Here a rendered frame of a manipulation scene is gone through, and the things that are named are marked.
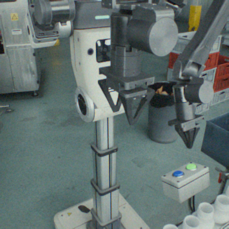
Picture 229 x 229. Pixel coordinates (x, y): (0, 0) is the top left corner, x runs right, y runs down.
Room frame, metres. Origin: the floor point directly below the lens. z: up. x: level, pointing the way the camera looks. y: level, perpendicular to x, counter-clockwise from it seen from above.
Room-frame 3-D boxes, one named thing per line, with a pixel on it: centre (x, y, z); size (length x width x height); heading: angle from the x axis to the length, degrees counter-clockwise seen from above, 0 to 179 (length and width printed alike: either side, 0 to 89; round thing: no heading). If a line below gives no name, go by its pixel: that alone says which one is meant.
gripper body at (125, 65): (0.44, -0.02, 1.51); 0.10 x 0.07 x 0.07; 32
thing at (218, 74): (3.65, -1.63, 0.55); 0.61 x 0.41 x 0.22; 124
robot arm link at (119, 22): (0.44, -0.02, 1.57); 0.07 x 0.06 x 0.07; 32
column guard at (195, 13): (10.51, -3.34, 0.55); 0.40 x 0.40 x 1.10; 32
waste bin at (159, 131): (2.50, -0.59, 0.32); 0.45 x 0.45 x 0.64
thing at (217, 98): (3.65, -1.62, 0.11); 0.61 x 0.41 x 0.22; 124
